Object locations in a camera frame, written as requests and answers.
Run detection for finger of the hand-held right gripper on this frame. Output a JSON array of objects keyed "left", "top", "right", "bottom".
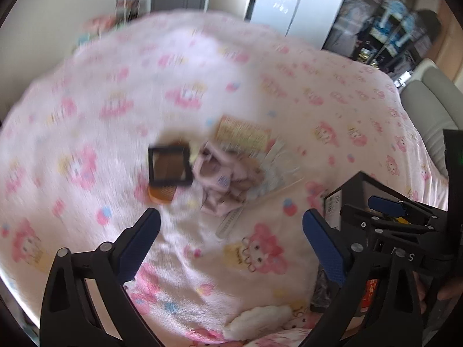
[
  {"left": 341, "top": 204, "right": 440, "bottom": 234},
  {"left": 368, "top": 195, "right": 450, "bottom": 222}
]

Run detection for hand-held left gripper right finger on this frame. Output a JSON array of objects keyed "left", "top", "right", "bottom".
[{"left": 302, "top": 208, "right": 425, "bottom": 347}]

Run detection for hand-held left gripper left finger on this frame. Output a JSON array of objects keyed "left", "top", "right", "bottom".
[{"left": 39, "top": 208, "right": 161, "bottom": 347}]

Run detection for black storage box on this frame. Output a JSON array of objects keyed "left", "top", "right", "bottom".
[{"left": 311, "top": 171, "right": 450, "bottom": 333}]

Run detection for pink cloth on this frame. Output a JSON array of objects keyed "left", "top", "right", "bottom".
[{"left": 192, "top": 141, "right": 264, "bottom": 218}]

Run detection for dark plastic packet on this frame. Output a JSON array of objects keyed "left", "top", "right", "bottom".
[{"left": 310, "top": 265, "right": 339, "bottom": 313}]

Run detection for orange round tin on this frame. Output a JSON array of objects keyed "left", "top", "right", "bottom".
[{"left": 148, "top": 184, "right": 176, "bottom": 204}]

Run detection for black square compact case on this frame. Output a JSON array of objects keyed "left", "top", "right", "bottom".
[{"left": 148, "top": 144, "right": 194, "bottom": 188}]

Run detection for clear plastic packets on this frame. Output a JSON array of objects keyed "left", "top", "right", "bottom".
[{"left": 249, "top": 141, "right": 304, "bottom": 200}]

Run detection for white comb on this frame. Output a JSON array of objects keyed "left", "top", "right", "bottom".
[{"left": 215, "top": 206, "right": 248, "bottom": 241}]

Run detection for grey padded headboard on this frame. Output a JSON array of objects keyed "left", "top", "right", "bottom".
[{"left": 400, "top": 58, "right": 463, "bottom": 178}]

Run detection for pink printed blanket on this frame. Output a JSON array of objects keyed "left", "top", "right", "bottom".
[{"left": 0, "top": 7, "right": 449, "bottom": 347}]

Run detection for yellow printed card packet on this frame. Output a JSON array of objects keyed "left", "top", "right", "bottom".
[{"left": 215, "top": 116, "right": 272, "bottom": 154}]

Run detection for black display shelf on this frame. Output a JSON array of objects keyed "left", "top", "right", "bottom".
[{"left": 322, "top": 0, "right": 444, "bottom": 80}]

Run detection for white refrigerator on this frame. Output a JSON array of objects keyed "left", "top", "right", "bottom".
[{"left": 249, "top": 0, "right": 356, "bottom": 49}]

